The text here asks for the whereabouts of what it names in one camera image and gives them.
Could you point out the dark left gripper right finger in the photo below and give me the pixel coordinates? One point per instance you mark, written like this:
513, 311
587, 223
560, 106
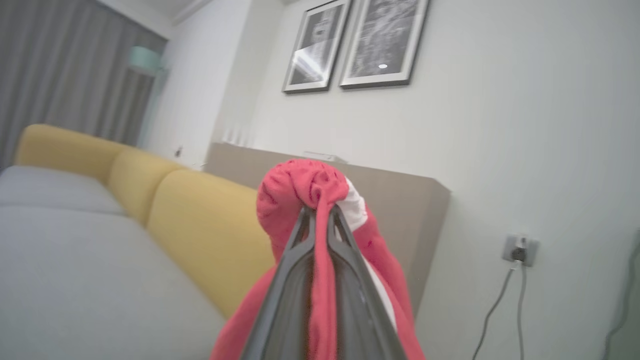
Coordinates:
357, 295

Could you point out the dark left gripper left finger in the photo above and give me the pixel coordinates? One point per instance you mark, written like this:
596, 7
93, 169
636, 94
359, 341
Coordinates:
287, 280

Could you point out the red white-sleeved lettered T-shirt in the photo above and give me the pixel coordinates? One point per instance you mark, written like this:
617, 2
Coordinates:
285, 195

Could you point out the beige panel behind sofa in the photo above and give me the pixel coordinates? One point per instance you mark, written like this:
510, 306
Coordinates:
400, 215

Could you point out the yellow sofa back cushion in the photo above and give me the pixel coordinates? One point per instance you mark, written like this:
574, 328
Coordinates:
210, 230
65, 150
135, 182

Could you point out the black plug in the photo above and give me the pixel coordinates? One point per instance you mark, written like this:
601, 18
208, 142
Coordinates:
519, 254

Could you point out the grey sofa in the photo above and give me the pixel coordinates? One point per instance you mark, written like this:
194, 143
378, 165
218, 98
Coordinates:
90, 285

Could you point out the framed grey picture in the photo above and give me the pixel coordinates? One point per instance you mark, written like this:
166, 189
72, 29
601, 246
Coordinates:
316, 47
385, 42

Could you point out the grey sofa seat cushion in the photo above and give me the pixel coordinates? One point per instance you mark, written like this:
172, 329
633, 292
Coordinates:
45, 187

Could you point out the grey curtain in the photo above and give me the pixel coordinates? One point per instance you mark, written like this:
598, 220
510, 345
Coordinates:
55, 65

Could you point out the grey wall socket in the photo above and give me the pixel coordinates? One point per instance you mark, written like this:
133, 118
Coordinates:
531, 250

